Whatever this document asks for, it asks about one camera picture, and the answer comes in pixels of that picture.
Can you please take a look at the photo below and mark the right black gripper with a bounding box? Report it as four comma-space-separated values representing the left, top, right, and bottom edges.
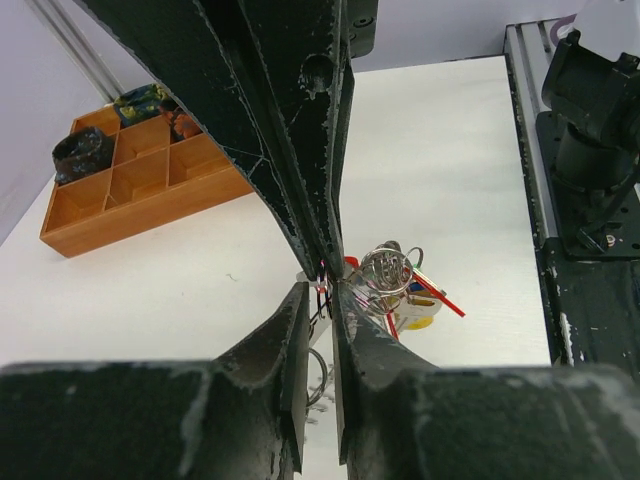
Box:
240, 0, 378, 278

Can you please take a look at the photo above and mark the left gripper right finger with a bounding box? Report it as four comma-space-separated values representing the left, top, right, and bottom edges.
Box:
332, 283, 639, 479

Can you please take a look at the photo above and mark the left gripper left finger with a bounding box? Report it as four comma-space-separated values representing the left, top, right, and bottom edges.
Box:
1, 283, 310, 479

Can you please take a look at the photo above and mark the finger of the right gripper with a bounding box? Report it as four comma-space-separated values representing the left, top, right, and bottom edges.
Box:
78, 1, 320, 279

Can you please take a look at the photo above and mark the silver keyring with keys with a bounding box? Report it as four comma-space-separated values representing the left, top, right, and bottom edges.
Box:
297, 240, 467, 426

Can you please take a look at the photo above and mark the green yellow round part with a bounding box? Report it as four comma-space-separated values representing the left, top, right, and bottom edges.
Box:
112, 83, 177, 127

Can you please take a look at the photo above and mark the orange compartment tray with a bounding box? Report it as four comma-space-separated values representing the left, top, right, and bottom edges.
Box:
40, 106, 252, 258

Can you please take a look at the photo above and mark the black round part top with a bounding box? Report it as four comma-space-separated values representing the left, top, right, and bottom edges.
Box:
52, 126, 115, 186

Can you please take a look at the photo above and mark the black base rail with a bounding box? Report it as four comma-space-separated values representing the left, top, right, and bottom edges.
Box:
507, 67, 639, 381

